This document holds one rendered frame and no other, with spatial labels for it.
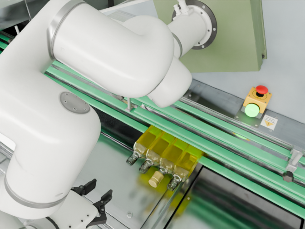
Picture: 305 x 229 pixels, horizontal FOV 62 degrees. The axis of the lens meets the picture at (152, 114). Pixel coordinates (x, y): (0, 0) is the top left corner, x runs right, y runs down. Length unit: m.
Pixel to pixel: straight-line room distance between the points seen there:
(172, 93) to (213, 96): 0.51
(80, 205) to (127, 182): 0.43
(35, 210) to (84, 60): 0.19
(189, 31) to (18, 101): 0.54
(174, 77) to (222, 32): 0.36
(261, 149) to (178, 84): 0.47
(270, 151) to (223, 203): 0.31
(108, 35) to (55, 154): 0.15
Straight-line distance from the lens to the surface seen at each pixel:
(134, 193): 1.01
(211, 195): 1.09
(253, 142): 0.90
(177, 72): 0.49
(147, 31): 0.37
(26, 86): 0.31
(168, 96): 0.49
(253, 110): 0.90
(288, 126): 0.98
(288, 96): 0.97
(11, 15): 1.60
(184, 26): 0.74
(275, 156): 0.89
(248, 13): 0.77
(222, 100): 0.98
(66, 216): 0.61
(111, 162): 1.09
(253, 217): 1.10
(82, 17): 0.34
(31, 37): 0.33
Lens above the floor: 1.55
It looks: 38 degrees down
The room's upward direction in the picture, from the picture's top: 136 degrees counter-clockwise
